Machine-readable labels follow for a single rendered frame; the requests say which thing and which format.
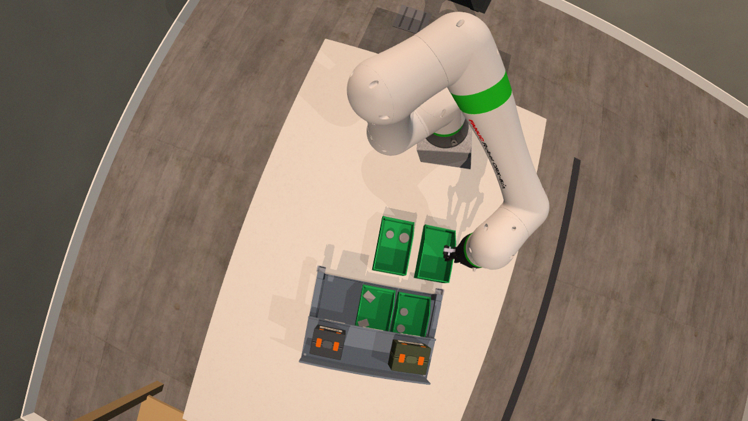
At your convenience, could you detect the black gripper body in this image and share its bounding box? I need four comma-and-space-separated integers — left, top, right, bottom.
452, 245, 464, 265

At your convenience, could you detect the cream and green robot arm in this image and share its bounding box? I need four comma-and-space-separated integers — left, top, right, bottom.
347, 12, 549, 272

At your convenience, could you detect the grey storage shelf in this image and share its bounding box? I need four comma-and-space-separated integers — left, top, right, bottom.
299, 265, 444, 385

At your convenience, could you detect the green open-front bin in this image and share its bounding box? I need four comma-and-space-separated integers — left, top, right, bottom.
390, 292, 431, 337
356, 285, 396, 331
372, 217, 414, 276
414, 225, 456, 283

